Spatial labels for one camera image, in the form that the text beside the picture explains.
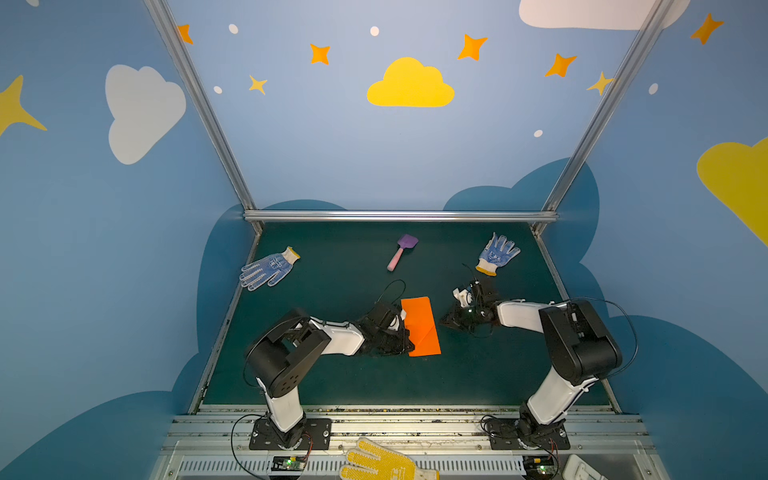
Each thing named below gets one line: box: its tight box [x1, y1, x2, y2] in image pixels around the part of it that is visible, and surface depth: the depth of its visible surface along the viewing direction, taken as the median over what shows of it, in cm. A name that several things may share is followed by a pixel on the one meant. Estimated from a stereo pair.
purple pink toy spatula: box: [387, 234, 419, 272], surface depth 116 cm
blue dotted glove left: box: [239, 246, 301, 292], surface depth 110 cm
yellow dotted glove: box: [339, 436, 440, 480], surface depth 72 cm
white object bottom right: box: [562, 453, 609, 480], surface depth 70 cm
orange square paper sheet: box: [401, 296, 442, 357], surface depth 95 cm
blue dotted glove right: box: [475, 232, 521, 277], surface depth 114 cm
